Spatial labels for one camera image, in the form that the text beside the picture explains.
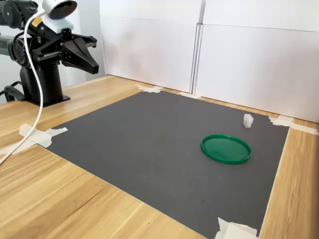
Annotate small white plastic terminal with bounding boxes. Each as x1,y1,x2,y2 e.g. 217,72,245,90
243,114,254,130

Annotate round green lid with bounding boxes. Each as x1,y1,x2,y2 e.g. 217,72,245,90
200,134,252,165

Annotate white partition panel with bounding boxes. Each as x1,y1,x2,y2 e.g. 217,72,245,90
99,14,200,94
194,23,319,124

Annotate white masking tape patch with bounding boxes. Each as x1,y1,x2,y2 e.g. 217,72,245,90
135,84,164,94
268,115,319,136
0,123,69,155
214,217,259,239

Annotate dark grey mat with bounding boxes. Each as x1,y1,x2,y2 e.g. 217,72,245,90
46,91,292,239

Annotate white camera cable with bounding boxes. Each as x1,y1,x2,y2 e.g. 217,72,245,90
0,11,48,165

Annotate black braided cable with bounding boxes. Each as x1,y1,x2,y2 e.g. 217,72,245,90
0,81,26,103

